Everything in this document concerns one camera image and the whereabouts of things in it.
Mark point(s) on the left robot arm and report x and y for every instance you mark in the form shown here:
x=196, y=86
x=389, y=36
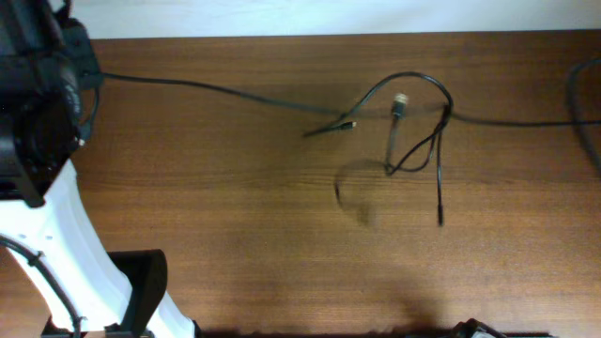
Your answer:
x=47, y=63

